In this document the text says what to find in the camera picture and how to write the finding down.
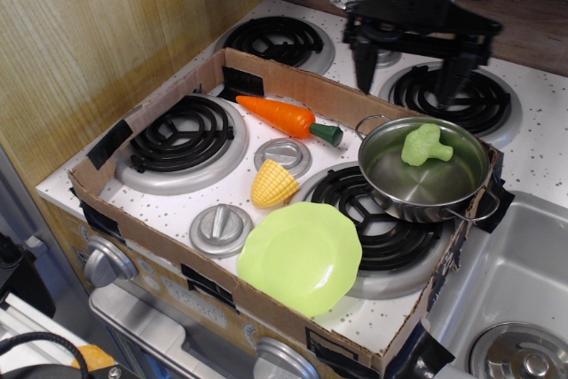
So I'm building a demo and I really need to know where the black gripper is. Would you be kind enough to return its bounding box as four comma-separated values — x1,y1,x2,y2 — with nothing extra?
343,0,502,107

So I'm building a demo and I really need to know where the green toy broccoli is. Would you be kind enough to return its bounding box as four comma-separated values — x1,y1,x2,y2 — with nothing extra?
401,123,454,166

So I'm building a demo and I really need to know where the stainless steel pan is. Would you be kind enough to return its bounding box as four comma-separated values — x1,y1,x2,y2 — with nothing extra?
355,114,501,223

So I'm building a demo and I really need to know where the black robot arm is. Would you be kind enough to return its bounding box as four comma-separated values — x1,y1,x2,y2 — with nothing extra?
343,0,502,106

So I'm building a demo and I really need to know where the silver back stove knob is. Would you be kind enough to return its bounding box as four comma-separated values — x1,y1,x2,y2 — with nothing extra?
350,36,401,69

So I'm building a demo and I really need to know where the silver stove knob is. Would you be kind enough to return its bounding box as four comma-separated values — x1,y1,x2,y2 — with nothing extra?
254,138,312,178
189,203,254,258
350,36,401,69

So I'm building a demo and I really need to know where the orange toy carrot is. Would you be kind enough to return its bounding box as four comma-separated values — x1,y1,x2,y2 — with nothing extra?
236,95,343,146

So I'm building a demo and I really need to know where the silver centre stove knob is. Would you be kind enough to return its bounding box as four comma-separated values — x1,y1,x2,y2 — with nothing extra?
254,138,312,178

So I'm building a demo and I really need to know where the yellow toy corn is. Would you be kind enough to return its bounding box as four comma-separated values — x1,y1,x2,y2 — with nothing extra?
250,159,300,208

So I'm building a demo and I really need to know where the front right black burner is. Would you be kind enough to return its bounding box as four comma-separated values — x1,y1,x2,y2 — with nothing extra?
292,162,454,300

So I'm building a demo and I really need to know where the green plastic plate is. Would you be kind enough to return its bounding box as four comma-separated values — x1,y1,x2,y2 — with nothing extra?
237,201,362,317

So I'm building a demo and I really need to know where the front left black burner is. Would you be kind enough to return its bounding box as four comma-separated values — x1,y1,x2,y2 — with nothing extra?
115,95,249,195

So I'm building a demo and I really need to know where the silver sink basin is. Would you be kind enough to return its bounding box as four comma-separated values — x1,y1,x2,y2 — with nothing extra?
428,193,567,378

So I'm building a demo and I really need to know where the silver front stove knob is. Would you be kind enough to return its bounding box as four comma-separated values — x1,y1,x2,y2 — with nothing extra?
189,203,254,258

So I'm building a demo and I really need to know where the silver sink drain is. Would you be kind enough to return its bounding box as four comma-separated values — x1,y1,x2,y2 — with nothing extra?
467,322,567,378

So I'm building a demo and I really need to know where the right silver oven knob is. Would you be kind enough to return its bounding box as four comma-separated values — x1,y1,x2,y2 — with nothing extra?
253,336,320,379

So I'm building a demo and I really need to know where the silver oven knob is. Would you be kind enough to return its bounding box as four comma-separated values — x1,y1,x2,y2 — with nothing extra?
253,336,320,379
83,236,138,288

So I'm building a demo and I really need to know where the left silver oven knob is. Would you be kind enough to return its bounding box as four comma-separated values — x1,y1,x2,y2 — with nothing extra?
83,236,138,288

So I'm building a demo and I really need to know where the orange object at bottom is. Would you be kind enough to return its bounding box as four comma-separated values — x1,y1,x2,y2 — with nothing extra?
78,344,116,372

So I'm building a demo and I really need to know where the black device at left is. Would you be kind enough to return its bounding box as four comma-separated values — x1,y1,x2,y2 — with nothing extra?
1,233,56,318

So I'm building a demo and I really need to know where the silver oven door handle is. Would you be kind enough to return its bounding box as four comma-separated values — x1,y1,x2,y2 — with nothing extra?
89,284,254,378

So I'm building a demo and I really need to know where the black cable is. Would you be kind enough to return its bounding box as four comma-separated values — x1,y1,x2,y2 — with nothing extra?
0,330,92,379

